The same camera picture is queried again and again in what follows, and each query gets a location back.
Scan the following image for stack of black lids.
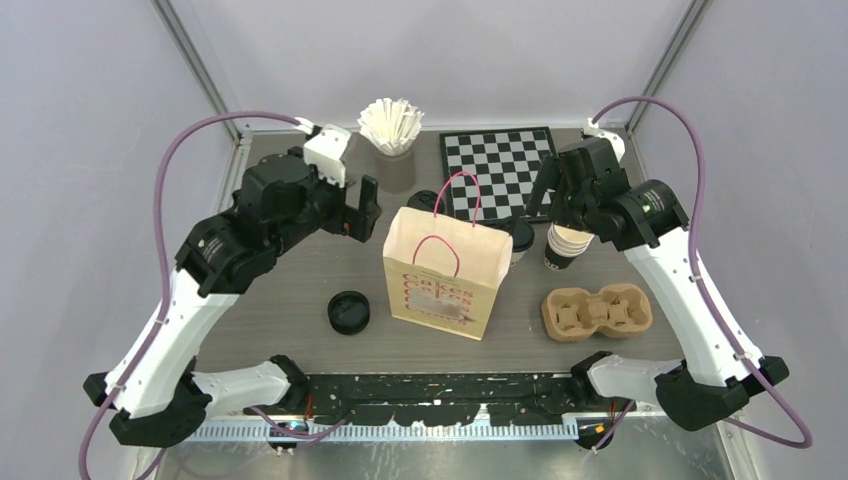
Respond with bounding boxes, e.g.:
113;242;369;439
327;290;370;335

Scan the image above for paper gift bag pink handles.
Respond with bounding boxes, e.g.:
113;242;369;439
382;198;513;340

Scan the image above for grey straw holder cup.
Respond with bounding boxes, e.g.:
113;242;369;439
375;149;416;193

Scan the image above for white paper cup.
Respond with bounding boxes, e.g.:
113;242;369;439
510;250;527;267

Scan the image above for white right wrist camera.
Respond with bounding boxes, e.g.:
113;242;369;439
581;117;626;162

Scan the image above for brown pulp cup carrier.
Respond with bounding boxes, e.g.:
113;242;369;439
540;283;653;342

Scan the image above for black white chessboard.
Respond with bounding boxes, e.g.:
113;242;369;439
439;126;555;224

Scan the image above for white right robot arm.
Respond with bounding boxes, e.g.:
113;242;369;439
526;137;789;431

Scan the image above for aluminium frame rail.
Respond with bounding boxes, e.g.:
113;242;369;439
139;370;743;444

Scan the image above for stack of paper cups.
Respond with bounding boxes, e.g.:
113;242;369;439
544;223;595;270

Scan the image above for black coffee cup lid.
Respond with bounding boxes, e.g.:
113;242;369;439
406;190;444;214

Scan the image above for white wrapped straws bundle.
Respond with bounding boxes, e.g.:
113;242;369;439
357;98;425;157

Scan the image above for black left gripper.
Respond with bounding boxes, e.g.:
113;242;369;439
270;158;382;257

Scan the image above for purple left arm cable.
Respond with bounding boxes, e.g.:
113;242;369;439
78;111;313;480

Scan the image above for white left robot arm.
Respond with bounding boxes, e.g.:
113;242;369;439
83;147;381;448

